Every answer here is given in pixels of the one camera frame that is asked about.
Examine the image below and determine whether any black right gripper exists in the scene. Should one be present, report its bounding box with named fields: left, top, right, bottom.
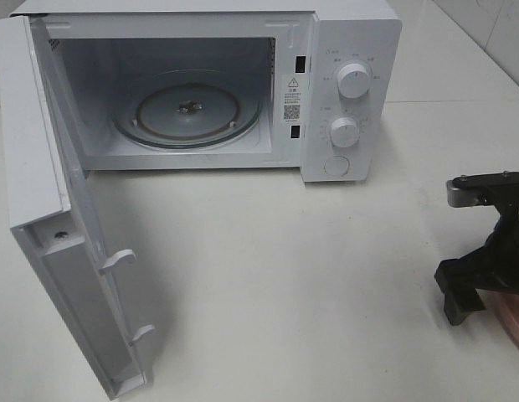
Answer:
left=434, top=204, right=519, bottom=326

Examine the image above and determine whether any pink round plate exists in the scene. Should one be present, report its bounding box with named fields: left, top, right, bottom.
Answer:
left=483, top=291, right=519, bottom=349

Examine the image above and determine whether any round white door button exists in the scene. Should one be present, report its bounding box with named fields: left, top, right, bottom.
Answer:
left=324, top=156, right=350, bottom=177

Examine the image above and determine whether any white microwave door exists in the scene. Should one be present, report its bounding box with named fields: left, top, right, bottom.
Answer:
left=0, top=15, right=152, bottom=399

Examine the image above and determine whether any lower white timer knob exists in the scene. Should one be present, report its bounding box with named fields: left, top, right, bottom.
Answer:
left=330, top=117, right=360, bottom=148

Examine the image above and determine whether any upper white power knob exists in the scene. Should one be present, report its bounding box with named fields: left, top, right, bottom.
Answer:
left=336, top=60, right=372, bottom=99

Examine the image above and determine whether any white microwave oven body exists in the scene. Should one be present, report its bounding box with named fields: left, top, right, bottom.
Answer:
left=7, top=1, right=402, bottom=183

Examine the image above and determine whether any glass microwave turntable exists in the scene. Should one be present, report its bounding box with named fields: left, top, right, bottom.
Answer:
left=112, top=70, right=264, bottom=150

